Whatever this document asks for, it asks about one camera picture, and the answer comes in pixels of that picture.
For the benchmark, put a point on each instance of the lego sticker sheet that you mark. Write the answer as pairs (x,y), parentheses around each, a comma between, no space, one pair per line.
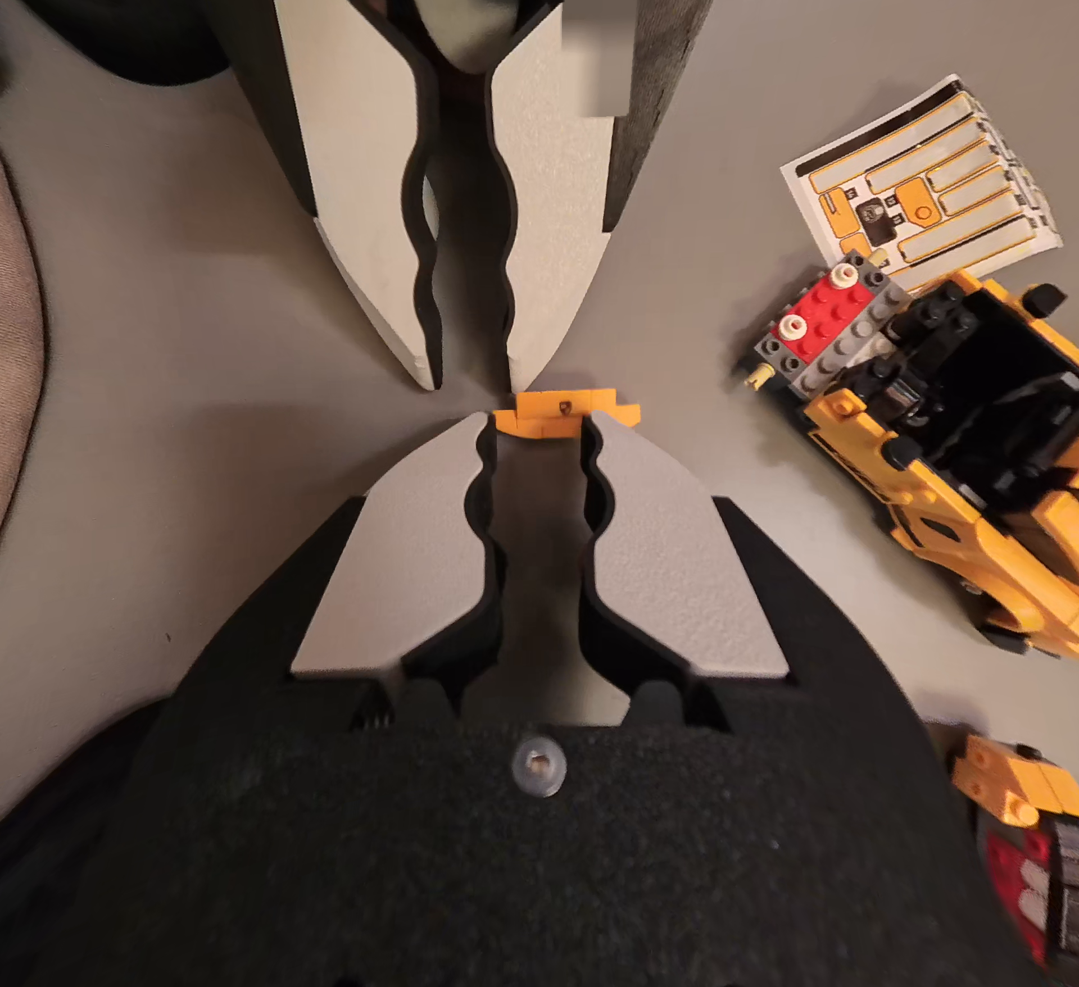
(927,178)

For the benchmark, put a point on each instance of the black orange lego bumper assembly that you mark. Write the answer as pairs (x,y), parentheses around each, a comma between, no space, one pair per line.
(1028,835)

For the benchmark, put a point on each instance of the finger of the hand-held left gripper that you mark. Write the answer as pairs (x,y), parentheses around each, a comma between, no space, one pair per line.
(354,161)
(548,229)

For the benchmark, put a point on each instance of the beige shirt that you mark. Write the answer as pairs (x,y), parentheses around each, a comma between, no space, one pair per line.
(18,330)

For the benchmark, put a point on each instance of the orange white red lego subassembly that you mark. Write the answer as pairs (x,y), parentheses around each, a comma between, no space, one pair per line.
(548,410)

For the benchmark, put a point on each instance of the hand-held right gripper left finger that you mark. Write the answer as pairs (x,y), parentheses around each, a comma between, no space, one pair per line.
(396,582)

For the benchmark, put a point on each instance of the yellow lego car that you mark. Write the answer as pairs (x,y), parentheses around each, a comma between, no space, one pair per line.
(952,448)

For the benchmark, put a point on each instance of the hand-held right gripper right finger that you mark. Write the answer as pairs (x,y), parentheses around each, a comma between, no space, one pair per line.
(683,582)

